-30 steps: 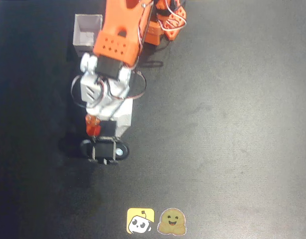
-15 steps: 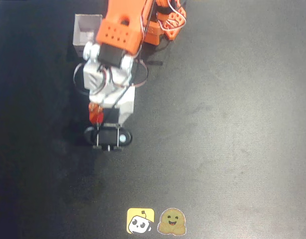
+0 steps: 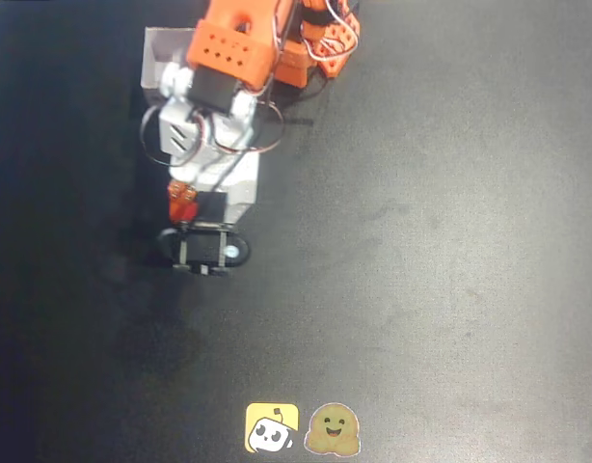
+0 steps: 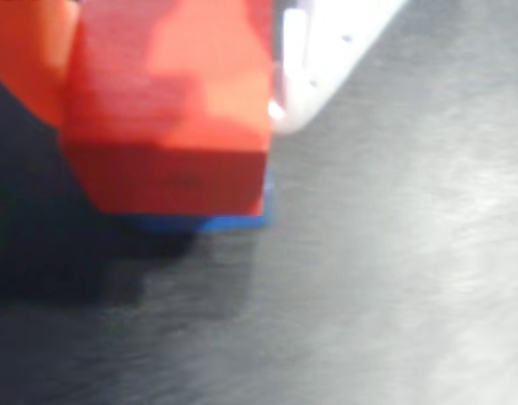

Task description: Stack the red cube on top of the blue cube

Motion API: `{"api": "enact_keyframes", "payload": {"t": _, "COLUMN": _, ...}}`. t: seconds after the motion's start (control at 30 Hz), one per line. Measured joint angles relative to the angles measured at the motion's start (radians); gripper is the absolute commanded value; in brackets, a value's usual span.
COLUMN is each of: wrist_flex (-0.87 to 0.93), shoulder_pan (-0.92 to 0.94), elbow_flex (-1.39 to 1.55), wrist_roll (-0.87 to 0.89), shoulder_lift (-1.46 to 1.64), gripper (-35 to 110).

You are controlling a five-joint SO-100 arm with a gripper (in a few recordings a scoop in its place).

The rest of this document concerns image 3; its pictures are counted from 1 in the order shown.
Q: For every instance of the black table mat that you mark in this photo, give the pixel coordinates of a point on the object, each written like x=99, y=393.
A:
x=421, y=251

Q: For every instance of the black webcam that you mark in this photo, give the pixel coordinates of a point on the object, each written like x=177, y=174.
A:
x=204, y=247

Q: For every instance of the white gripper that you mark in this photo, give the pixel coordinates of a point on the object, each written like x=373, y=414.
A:
x=182, y=203

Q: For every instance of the red cube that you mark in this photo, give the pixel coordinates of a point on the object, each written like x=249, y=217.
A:
x=189, y=211

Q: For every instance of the yellow robot sticker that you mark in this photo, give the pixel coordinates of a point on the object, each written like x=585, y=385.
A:
x=271, y=427

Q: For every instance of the hugging face emoji sticker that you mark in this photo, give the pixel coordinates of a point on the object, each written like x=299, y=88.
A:
x=332, y=429

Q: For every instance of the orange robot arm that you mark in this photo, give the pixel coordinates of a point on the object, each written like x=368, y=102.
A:
x=228, y=53

